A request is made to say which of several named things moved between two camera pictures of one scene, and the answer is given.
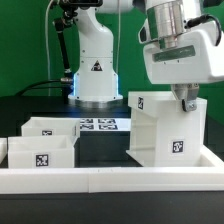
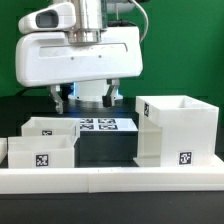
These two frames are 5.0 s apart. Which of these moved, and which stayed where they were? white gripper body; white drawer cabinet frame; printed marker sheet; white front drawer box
Moved: white gripper body; white drawer cabinet frame
Stayed: white front drawer box; printed marker sheet
